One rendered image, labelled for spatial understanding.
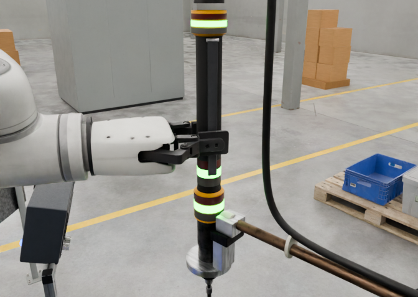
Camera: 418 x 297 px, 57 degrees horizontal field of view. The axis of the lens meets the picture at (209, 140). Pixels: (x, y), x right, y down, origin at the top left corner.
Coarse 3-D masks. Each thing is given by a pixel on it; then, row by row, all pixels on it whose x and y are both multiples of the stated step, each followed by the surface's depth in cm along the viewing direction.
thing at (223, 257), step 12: (240, 216) 53; (216, 228) 53; (228, 228) 52; (216, 240) 53; (228, 240) 52; (192, 252) 59; (216, 252) 55; (228, 252) 55; (192, 264) 57; (204, 264) 57; (216, 264) 55; (228, 264) 56; (204, 276) 55; (216, 276) 56
